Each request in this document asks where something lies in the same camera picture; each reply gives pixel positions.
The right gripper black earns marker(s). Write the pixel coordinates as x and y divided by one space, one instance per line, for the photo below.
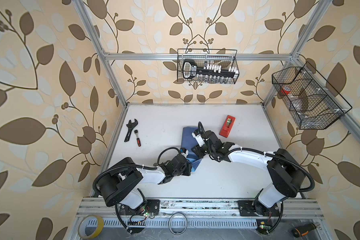
197 151

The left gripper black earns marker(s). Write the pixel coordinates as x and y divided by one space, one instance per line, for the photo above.
189 169

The light blue wrapping paper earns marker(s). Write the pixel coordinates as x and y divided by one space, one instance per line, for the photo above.
187 143

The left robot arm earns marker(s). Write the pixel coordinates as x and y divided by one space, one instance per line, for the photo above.
118 184

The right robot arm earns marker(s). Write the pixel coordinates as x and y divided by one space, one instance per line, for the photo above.
288 177

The red tape dispenser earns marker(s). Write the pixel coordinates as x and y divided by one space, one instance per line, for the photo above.
227 126

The black adjustable wrench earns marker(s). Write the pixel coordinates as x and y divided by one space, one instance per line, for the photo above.
130 125

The black socket set tool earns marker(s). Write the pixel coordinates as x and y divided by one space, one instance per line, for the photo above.
191 70

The yellow tape roll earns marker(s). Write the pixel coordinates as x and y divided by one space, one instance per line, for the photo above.
90 227

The red white object in basket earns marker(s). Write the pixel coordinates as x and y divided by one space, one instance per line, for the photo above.
285 90

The orange black screwdriver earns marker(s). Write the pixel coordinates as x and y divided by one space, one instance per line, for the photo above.
304 230

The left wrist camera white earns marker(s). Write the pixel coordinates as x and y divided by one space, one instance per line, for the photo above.
184 152

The back wire basket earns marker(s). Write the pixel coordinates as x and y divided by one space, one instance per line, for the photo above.
223 57

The wire basket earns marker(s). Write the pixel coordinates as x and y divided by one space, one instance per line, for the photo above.
314 103
223 57

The right wire basket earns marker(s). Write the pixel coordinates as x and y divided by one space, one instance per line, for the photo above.
314 103

